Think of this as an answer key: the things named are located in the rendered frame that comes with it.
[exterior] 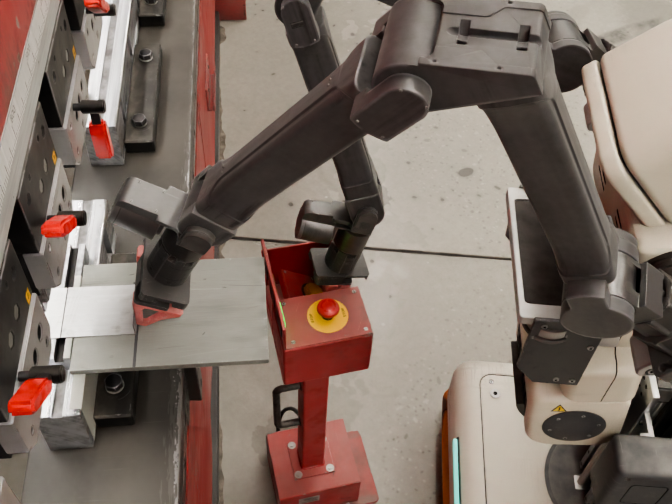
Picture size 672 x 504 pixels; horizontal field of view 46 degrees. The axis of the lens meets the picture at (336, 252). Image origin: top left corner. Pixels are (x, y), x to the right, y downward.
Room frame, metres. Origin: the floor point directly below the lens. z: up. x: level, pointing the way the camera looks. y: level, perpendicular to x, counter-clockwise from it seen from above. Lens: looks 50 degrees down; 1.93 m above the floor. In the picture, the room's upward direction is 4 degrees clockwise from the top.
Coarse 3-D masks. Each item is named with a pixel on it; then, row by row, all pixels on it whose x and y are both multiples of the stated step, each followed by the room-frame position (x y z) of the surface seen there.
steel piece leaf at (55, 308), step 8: (56, 288) 0.67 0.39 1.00; (64, 288) 0.67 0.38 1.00; (56, 296) 0.65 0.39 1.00; (64, 296) 0.65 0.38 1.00; (48, 304) 0.64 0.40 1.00; (56, 304) 0.64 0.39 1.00; (64, 304) 0.64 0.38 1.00; (48, 312) 0.62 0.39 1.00; (56, 312) 0.62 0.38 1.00; (48, 320) 0.61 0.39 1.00; (56, 320) 0.61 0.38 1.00; (56, 328) 0.60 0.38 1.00; (56, 336) 0.59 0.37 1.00
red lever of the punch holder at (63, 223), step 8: (48, 216) 0.58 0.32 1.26; (56, 216) 0.55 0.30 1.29; (64, 216) 0.55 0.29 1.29; (72, 216) 0.56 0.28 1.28; (80, 216) 0.58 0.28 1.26; (48, 224) 0.52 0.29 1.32; (56, 224) 0.52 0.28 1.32; (64, 224) 0.52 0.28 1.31; (72, 224) 0.55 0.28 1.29; (80, 224) 0.57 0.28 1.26; (48, 232) 0.51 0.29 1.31; (56, 232) 0.51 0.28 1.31; (64, 232) 0.52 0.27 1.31
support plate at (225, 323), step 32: (192, 288) 0.68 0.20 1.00; (224, 288) 0.69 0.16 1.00; (256, 288) 0.69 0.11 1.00; (160, 320) 0.62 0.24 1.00; (192, 320) 0.63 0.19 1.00; (224, 320) 0.63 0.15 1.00; (256, 320) 0.63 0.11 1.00; (96, 352) 0.57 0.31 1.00; (128, 352) 0.57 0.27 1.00; (160, 352) 0.57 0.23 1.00; (192, 352) 0.57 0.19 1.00; (224, 352) 0.58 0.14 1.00; (256, 352) 0.58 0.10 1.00
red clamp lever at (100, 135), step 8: (72, 104) 0.78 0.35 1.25; (80, 104) 0.78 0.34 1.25; (88, 104) 0.78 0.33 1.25; (96, 104) 0.78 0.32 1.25; (104, 104) 0.79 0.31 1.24; (88, 112) 0.78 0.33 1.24; (96, 112) 0.78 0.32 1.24; (104, 112) 0.78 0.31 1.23; (96, 120) 0.78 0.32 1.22; (104, 120) 0.79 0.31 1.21; (96, 128) 0.78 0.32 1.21; (104, 128) 0.78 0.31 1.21; (96, 136) 0.78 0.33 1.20; (104, 136) 0.78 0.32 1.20; (96, 144) 0.78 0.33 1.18; (104, 144) 0.78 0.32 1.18; (96, 152) 0.78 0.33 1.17; (104, 152) 0.78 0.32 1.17; (112, 152) 0.78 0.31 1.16
